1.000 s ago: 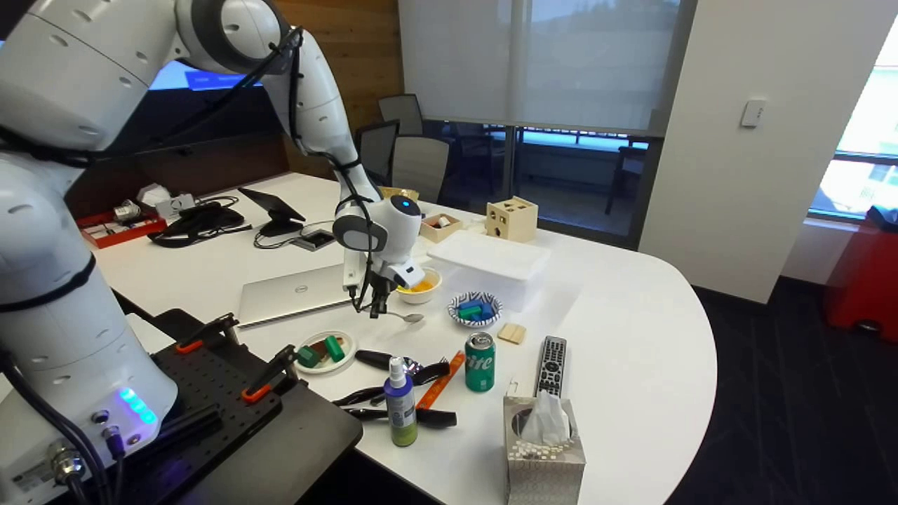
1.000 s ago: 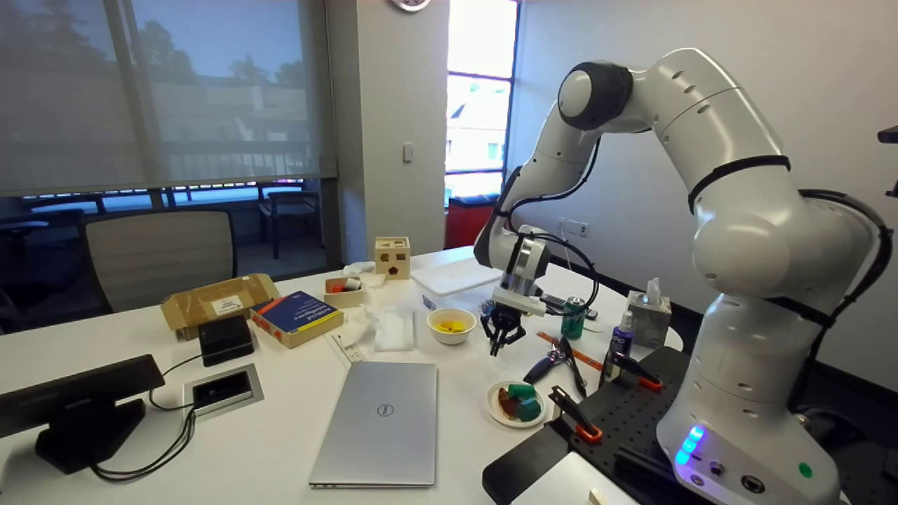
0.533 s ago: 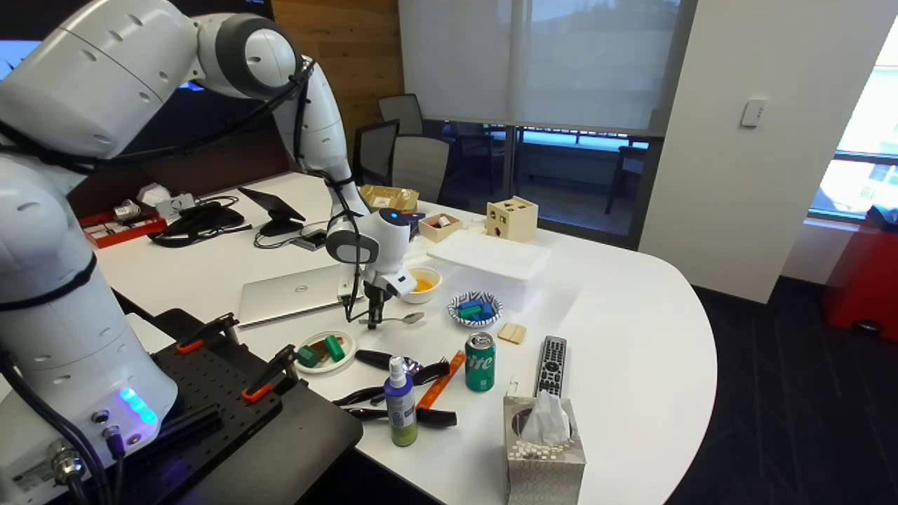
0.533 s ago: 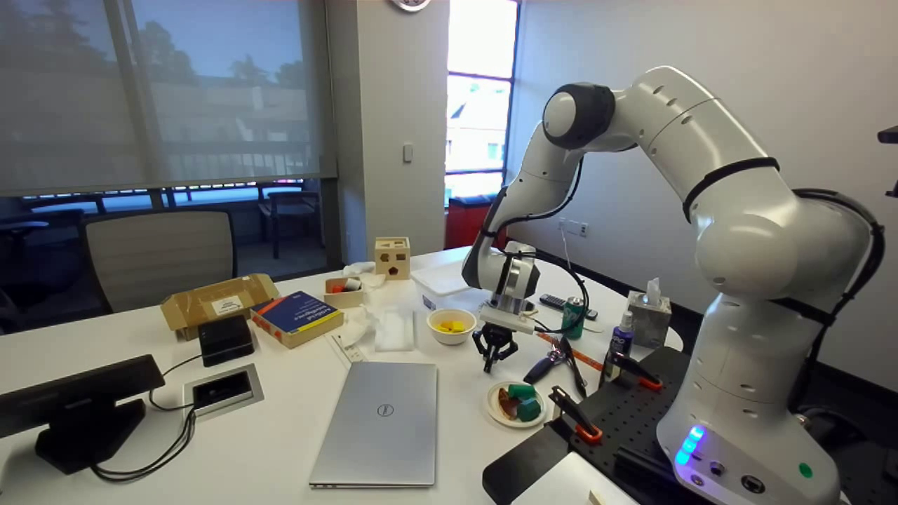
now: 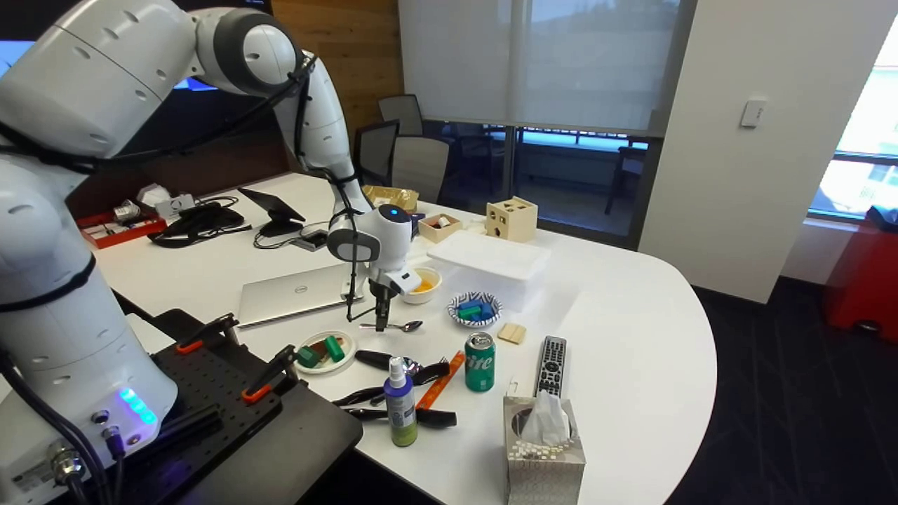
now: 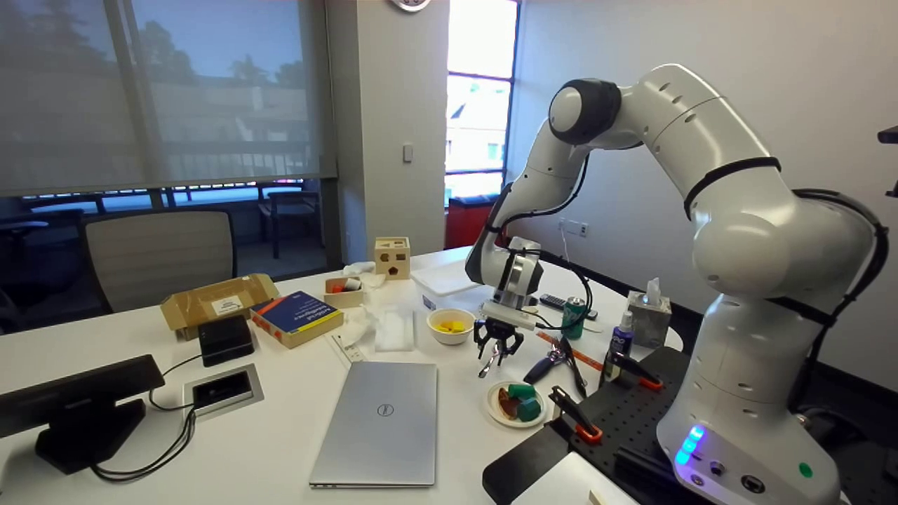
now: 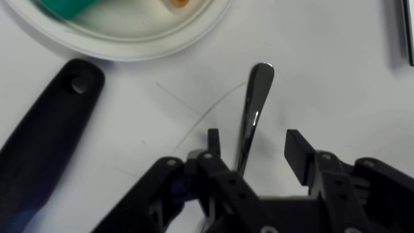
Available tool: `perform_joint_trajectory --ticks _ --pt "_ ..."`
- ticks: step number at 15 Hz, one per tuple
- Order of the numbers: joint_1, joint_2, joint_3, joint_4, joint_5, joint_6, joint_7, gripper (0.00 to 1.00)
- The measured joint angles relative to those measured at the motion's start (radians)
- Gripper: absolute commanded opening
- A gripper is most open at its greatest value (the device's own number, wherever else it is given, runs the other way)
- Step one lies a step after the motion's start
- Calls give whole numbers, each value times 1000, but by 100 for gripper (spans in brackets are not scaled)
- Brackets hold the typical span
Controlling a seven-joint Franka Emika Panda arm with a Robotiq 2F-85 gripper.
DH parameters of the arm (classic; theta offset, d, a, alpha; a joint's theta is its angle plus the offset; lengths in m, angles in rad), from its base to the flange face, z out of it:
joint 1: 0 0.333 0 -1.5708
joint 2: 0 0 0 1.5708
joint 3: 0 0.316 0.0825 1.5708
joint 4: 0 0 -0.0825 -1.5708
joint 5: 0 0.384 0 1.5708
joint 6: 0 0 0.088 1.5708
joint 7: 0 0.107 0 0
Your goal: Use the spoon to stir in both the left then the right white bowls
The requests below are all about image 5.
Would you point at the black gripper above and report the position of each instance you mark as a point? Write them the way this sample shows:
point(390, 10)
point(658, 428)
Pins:
point(383, 298)

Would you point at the black handled metal spoon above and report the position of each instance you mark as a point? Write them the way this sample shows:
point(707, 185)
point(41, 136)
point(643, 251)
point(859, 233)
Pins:
point(396, 325)

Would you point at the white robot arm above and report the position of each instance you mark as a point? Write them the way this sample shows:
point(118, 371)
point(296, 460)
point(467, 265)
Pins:
point(81, 388)

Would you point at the white bowl yellow contents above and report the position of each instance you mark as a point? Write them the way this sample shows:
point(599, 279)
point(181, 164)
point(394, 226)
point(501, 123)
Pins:
point(427, 284)

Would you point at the white plate with blocks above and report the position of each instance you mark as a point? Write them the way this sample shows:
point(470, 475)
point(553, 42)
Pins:
point(327, 350)

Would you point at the cardboard box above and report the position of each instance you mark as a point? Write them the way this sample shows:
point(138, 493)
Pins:
point(387, 193)

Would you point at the blue patterned white bowl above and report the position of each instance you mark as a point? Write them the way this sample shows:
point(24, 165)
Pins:
point(476, 308)

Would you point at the silver laptop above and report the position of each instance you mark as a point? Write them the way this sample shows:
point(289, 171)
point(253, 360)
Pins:
point(292, 296)

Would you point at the orange ruler strip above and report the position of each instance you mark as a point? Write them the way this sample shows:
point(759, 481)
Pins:
point(431, 397)

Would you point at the green soda can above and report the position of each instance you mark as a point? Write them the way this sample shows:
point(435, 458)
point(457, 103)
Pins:
point(481, 363)

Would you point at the grey office chair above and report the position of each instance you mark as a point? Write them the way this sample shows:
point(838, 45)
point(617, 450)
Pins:
point(418, 164)

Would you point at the white flat box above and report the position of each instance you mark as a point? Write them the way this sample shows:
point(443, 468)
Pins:
point(498, 266)

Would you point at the blue white spray bottle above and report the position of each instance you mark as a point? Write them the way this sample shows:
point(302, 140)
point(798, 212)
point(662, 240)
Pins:
point(400, 404)

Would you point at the small wooden block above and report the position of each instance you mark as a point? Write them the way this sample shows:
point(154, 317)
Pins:
point(512, 331)

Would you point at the right orange black clamp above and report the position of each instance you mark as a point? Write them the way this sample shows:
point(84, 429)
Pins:
point(274, 376)

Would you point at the orange black clamp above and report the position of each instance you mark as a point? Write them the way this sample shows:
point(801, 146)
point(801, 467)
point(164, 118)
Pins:
point(274, 376)
point(223, 325)

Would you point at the wooden shape sorter cube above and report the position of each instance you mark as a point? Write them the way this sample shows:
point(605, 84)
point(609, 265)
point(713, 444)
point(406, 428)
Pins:
point(512, 219)

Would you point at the grey remote control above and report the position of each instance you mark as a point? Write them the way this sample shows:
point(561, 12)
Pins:
point(550, 366)

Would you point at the left orange black clamp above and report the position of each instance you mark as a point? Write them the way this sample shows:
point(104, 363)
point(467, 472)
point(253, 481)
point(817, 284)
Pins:
point(223, 325)

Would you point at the tissue box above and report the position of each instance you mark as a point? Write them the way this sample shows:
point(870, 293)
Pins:
point(539, 472)

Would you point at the red box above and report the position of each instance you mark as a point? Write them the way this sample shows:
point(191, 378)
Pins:
point(118, 233)

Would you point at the red bin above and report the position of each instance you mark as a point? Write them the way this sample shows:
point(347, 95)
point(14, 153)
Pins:
point(863, 289)

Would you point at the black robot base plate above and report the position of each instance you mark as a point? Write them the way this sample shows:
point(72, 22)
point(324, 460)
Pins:
point(213, 450)

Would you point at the wall light switch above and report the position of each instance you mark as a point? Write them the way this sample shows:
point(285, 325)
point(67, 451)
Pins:
point(752, 113)

